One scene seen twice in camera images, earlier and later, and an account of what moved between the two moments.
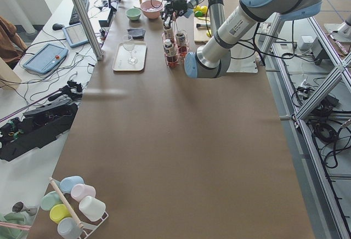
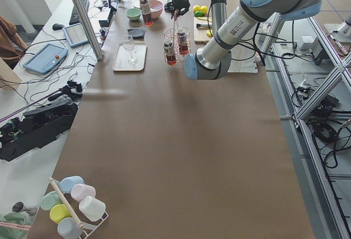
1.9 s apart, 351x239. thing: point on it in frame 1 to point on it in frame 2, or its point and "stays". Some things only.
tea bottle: (168, 35) to (146, 11)
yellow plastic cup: (59, 212) stays
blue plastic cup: (67, 183) stays
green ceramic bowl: (134, 13) stays
